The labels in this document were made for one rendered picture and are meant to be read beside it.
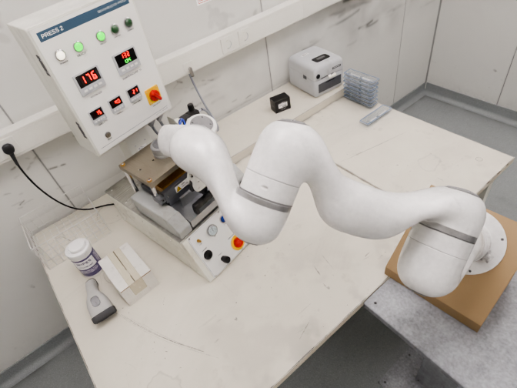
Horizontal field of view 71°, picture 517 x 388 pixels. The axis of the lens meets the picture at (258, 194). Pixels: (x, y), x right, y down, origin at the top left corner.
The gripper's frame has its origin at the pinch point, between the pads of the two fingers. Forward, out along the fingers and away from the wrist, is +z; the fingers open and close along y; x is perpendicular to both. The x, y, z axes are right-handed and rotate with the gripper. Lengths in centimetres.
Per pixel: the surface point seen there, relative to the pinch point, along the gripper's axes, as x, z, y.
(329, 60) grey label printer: 13, 10, 105
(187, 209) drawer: -0.2, 4.2, -7.6
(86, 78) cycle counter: 39.0, -26.8, -8.2
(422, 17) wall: 5, 35, 233
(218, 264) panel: -18.3, 17.7, -10.8
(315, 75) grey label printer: 13, 14, 94
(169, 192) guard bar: 5.9, -1.5, -9.2
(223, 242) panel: -14.7, 14.1, -4.7
